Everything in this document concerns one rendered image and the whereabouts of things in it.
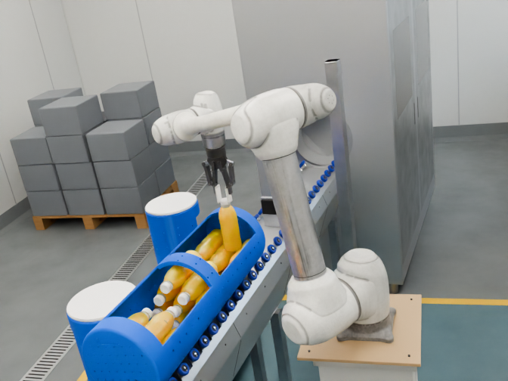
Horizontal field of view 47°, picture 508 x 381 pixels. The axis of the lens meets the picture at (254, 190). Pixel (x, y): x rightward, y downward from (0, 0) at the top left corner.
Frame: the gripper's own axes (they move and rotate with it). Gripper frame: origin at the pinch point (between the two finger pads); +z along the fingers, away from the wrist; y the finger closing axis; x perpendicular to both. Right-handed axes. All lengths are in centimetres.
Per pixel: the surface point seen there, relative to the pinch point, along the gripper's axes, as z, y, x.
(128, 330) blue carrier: 11, -1, 73
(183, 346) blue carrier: 26, -10, 60
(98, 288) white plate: 30, 49, 29
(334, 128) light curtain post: -5, -27, -66
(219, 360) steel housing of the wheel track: 48, -9, 40
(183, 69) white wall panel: 33, 254, -410
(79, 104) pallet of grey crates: 17, 245, -212
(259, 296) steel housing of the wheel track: 46.7, -8.4, 0.2
